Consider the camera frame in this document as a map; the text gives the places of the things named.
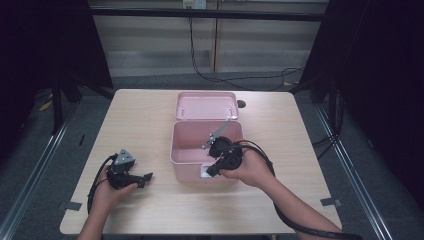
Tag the dark curtain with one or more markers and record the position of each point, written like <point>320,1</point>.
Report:
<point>376,66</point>
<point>40,50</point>

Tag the person's right hand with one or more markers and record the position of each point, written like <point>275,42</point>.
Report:
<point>253,170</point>

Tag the black metal stand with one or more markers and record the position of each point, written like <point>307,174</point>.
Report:
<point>57,106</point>

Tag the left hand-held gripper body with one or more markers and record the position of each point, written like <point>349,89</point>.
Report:
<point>120,176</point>

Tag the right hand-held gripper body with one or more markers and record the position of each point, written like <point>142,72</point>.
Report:
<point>230,156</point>

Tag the small black floor strip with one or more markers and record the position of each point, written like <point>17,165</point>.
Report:
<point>82,140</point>

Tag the metal floor rail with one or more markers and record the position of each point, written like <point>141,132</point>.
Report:
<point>30,176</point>
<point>353,176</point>

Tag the black table grommet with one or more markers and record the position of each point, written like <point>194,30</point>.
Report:
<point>241,103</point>

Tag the black horizontal bar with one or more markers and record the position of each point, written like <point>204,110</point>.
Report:
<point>206,14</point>

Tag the yellow floor scrap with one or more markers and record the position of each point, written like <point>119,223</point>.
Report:
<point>45,106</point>

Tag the pink storage box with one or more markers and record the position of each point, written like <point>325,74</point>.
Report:
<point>190,140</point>

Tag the person's left hand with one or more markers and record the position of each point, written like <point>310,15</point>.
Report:
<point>106,196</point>

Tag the white wall outlet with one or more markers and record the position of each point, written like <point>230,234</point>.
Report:
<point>194,3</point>

